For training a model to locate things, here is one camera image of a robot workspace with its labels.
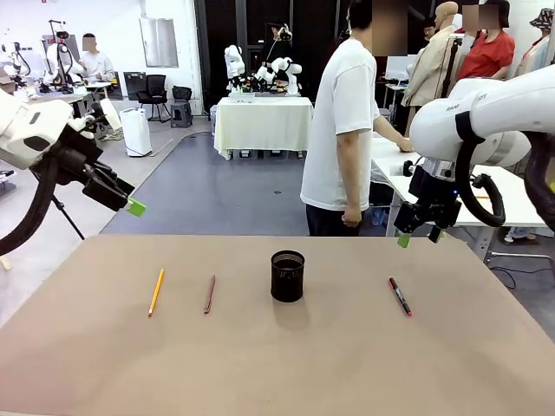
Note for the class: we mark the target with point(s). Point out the person's right forearm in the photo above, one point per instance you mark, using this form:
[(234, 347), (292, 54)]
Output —
[(349, 173)]

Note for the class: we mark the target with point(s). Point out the grey wall panel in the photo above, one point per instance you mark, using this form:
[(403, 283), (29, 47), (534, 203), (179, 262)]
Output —
[(159, 43)]

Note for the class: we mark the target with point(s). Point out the seated person in white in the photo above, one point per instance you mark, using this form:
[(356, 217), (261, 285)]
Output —
[(97, 63)]

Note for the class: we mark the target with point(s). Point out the black stool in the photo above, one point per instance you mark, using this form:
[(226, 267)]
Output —
[(181, 113)]

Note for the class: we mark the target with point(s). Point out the red and black marker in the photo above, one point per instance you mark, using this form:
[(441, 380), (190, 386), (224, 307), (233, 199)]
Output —
[(400, 296)]

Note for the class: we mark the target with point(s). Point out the black tripod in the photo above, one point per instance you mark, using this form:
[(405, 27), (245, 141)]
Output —
[(69, 219)]

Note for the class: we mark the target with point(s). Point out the yellow pencil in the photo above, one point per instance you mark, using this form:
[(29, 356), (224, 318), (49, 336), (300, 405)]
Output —
[(156, 292)]

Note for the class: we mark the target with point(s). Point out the table with white cloth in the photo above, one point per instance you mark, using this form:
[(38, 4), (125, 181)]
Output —
[(264, 121)]

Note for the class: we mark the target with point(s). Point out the mannequin with patterned hat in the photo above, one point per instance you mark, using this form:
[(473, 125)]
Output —
[(537, 47)]

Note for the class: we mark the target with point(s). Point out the person's left hand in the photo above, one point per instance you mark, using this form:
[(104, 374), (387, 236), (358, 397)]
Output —
[(406, 145)]

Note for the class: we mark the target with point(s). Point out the person's left forearm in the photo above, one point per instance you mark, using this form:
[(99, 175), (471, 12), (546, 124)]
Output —
[(386, 129)]

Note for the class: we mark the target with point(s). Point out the mannequin in beige coat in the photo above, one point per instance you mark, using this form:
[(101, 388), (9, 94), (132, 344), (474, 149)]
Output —
[(433, 65)]

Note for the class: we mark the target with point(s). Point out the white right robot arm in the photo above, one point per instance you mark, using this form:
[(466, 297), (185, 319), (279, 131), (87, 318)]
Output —
[(498, 108)]

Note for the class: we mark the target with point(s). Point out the black mesh pen holder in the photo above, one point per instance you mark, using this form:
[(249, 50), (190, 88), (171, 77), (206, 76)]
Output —
[(287, 281)]

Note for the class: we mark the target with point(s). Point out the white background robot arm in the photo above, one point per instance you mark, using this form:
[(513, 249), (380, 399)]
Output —
[(234, 65), (58, 56), (282, 69)]

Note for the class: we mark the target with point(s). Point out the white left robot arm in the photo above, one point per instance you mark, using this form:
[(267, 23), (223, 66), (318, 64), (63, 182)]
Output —
[(26, 117)]

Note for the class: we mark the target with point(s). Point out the person's right hand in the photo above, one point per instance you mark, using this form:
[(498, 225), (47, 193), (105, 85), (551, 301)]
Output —
[(352, 216)]

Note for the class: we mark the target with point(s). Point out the person in red shirt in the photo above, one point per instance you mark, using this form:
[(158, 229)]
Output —
[(487, 52)]

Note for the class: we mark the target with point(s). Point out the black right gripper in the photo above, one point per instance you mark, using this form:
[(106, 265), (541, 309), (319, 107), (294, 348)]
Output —
[(429, 212)]

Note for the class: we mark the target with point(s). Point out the person in white T-shirt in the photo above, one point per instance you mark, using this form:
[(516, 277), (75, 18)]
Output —
[(342, 108)]

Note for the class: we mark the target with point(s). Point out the maroon pen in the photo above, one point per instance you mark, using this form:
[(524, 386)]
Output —
[(210, 294)]

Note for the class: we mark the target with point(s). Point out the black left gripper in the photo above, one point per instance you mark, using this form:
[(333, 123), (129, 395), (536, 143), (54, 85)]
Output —
[(76, 156)]

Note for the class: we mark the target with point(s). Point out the white desk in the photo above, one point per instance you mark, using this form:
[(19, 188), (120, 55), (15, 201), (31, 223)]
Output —
[(511, 190)]

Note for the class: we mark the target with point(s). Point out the black office chair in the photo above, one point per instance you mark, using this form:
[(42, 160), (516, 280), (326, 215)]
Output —
[(154, 89)]

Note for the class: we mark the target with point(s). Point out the white air purifier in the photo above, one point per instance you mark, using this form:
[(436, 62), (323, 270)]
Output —
[(135, 130)]

